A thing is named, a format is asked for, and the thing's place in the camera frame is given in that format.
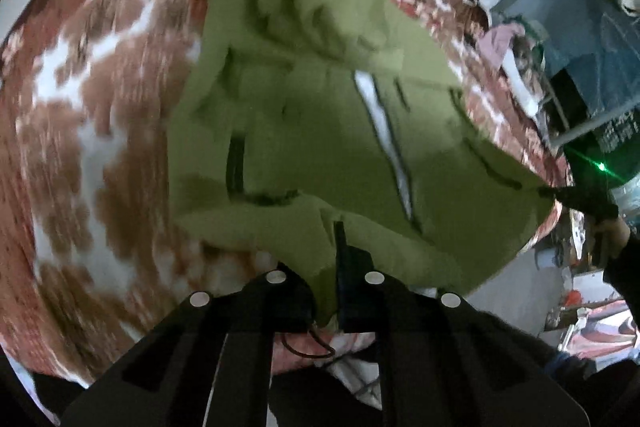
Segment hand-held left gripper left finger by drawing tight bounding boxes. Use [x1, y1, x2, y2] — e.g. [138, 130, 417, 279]
[60, 263, 321, 427]

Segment black plastic crate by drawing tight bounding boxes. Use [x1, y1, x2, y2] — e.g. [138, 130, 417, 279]
[597, 109, 640, 155]

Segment blue plastic sheet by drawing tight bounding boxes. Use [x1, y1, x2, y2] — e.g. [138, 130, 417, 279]
[540, 0, 640, 118]

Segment person's right hand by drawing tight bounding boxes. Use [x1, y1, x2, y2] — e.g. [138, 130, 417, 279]
[595, 217, 632, 268]

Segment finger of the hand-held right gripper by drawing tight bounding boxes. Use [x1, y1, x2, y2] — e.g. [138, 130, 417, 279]
[537, 184, 621, 220]

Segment grey metal rack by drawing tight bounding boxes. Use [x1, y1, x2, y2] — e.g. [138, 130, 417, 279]
[487, 0, 640, 152]

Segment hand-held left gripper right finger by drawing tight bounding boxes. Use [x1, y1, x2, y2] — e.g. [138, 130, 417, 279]
[332, 221, 588, 427]

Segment green hooded jacket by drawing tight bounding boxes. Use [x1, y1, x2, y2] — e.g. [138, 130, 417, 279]
[167, 0, 556, 328]

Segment white sock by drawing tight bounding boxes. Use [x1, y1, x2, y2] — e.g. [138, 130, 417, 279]
[502, 54, 543, 118]

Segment pink cloth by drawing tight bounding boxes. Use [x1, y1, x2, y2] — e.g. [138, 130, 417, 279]
[477, 23, 526, 68]

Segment floral red blanket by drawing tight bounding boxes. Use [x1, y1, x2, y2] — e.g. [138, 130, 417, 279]
[0, 0, 573, 383]

